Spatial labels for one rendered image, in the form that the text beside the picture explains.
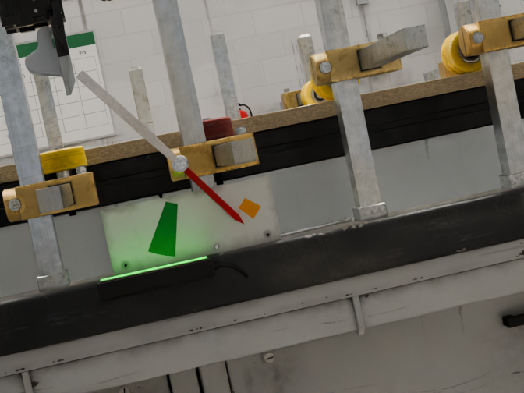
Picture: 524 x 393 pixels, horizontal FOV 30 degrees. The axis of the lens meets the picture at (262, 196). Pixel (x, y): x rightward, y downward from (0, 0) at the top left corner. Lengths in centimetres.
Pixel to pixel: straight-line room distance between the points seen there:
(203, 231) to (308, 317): 22
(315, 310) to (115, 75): 722
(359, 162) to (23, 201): 51
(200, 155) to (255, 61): 730
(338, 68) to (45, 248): 52
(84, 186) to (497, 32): 69
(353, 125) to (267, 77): 725
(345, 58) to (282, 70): 727
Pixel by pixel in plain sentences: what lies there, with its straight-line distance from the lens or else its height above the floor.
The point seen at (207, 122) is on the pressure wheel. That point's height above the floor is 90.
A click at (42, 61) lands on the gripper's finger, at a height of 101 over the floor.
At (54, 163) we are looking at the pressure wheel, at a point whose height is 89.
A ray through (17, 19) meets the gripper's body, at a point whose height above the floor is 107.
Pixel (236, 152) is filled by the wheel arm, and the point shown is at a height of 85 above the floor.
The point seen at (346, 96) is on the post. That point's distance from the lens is 153.
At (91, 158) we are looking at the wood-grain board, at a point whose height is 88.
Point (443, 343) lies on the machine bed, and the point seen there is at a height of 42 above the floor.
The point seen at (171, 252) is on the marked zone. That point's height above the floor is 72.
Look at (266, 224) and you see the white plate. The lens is 150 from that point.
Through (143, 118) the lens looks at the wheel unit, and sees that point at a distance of 258.
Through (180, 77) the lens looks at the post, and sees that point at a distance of 150.
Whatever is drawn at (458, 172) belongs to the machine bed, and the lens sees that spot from 181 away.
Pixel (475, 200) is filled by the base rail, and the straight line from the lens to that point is 156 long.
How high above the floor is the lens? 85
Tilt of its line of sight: 3 degrees down
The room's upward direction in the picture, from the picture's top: 12 degrees counter-clockwise
